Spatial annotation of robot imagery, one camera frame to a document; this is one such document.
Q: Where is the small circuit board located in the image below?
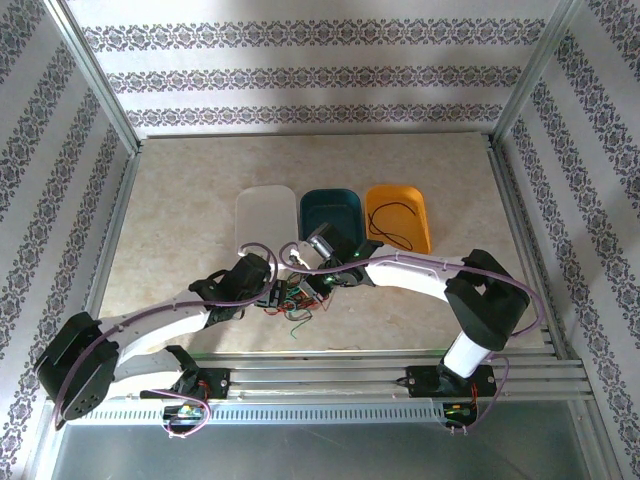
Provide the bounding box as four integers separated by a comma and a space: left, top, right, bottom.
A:
443, 403, 477, 422
164, 405, 206, 421

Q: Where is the grey metal panel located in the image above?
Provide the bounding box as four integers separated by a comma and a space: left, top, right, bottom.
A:
47, 423, 594, 480

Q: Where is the white plastic tray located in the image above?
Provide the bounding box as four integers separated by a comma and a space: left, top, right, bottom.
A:
234, 184, 297, 257

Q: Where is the thin black cable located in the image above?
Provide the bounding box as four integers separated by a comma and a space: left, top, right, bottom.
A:
367, 201, 416, 251

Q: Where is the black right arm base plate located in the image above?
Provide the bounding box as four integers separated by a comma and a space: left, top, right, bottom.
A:
407, 364, 496, 399

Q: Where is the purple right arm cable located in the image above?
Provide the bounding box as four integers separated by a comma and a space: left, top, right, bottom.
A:
279, 242, 546, 437

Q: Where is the aluminium frame post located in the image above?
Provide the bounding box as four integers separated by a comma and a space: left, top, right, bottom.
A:
42, 0, 141, 156
489, 0, 589, 149

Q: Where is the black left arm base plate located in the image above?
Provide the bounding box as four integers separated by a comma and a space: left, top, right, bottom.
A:
172, 367, 232, 401

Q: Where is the orange plastic tray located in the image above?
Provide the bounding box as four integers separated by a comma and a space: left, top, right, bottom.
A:
364, 184, 433, 254

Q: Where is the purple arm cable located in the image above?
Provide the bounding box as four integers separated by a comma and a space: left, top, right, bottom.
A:
53, 241, 280, 440
279, 242, 546, 437

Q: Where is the slotted grey cable duct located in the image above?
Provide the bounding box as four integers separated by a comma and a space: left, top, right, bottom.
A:
82, 399, 481, 425

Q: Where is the teal plastic tray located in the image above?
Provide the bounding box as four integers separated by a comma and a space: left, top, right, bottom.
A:
298, 187, 364, 251

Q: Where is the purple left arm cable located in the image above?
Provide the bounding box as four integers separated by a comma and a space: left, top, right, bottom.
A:
53, 241, 280, 440

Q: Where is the aluminium mounting rail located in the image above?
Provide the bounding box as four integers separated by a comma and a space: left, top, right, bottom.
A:
192, 349, 586, 401

